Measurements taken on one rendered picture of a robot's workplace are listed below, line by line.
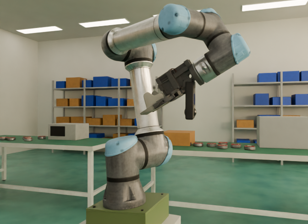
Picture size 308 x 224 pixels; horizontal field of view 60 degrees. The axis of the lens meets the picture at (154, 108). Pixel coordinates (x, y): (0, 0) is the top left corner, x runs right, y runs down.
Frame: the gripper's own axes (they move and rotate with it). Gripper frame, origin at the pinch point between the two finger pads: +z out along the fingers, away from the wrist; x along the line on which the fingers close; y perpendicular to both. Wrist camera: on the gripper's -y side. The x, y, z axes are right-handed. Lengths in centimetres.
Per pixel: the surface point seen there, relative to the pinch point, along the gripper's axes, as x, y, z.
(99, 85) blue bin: -543, 162, 287
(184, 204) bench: -177, -90, 85
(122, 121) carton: -534, 49, 280
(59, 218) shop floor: -144, -37, 206
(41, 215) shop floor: -144, -25, 226
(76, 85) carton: -544, 200, 349
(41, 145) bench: -175, 46, 209
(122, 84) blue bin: -545, 130, 231
